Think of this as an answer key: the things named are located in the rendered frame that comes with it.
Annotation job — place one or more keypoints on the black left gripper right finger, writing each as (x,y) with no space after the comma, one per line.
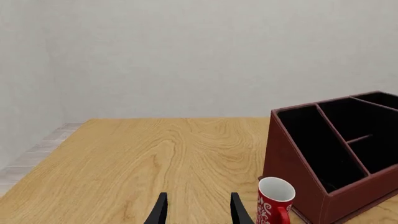
(239,212)

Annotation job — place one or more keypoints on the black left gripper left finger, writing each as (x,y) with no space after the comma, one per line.
(159,211)

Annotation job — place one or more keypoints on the red-brown desk caddy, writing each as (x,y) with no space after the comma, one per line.
(311,149)

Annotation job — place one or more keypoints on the red mug with white pattern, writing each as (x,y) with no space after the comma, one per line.
(273,203)

